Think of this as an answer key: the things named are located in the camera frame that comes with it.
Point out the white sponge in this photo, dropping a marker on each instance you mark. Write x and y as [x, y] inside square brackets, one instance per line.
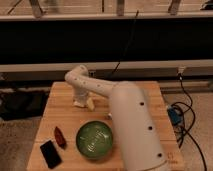
[90, 104]

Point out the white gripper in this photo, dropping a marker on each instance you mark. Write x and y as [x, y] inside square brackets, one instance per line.
[80, 97]

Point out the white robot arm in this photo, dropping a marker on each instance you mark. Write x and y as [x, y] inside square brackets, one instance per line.
[139, 142]

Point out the dark red toy object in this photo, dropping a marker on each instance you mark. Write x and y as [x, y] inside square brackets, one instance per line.
[59, 137]

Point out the green ceramic bowl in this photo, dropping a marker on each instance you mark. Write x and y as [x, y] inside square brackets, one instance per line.
[94, 140]

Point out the blue power strip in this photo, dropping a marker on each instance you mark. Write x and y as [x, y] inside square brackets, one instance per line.
[174, 117]

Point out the black smartphone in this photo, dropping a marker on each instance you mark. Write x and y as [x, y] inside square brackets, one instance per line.
[50, 154]

